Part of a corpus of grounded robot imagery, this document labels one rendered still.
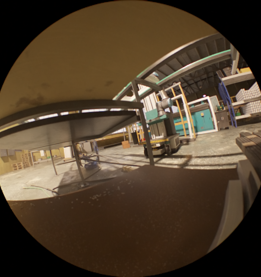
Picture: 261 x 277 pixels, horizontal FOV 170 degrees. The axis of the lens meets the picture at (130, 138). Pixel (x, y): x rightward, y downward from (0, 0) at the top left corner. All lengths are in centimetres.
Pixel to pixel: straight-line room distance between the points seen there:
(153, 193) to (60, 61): 35
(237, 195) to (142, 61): 31
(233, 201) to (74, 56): 34
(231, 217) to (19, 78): 41
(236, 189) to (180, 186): 14
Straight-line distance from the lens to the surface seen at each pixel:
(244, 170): 25
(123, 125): 59
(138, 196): 24
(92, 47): 19
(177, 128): 463
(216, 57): 77
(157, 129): 191
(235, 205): 17
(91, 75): 24
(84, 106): 32
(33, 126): 41
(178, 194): 22
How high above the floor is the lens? 44
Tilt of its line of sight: level
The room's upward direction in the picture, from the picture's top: 12 degrees counter-clockwise
